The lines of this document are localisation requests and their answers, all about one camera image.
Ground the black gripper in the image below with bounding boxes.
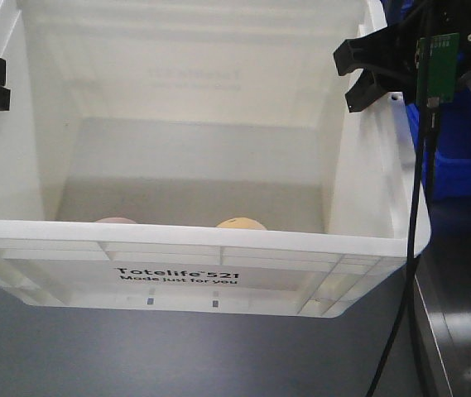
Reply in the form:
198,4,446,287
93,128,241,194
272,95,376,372
333,1,471,112

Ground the pink round plush toy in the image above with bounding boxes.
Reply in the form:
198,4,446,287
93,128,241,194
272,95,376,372
95,217,137,224

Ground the white plastic tote box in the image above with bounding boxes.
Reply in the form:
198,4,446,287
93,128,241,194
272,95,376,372
0,1,415,318

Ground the yellow round plush toy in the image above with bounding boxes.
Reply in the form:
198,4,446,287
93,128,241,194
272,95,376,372
217,217,267,230

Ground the green circuit board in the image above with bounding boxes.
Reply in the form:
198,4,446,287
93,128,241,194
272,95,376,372
416,33,459,105

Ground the blue bin right upper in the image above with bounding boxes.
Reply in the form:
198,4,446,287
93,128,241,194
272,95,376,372
404,65,471,203

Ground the black cable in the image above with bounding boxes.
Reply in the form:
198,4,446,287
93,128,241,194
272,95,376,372
408,105,443,397
363,0,435,397

